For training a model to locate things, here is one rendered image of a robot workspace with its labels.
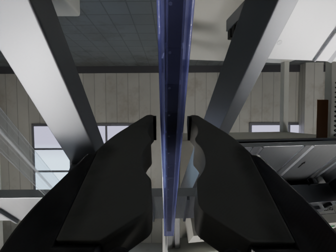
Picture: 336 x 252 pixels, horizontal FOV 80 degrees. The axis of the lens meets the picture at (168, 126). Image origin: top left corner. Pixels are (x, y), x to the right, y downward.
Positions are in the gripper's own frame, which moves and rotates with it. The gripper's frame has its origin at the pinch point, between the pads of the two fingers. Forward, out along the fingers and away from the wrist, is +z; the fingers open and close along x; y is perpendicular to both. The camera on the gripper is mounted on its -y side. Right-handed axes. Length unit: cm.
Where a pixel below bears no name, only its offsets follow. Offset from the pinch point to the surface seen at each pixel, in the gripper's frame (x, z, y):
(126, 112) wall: -76, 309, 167
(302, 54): 15.4, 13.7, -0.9
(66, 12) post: -9.2, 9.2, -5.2
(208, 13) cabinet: 11, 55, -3
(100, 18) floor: -64, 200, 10
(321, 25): 15.8, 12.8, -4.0
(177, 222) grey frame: 3, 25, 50
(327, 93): 66, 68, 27
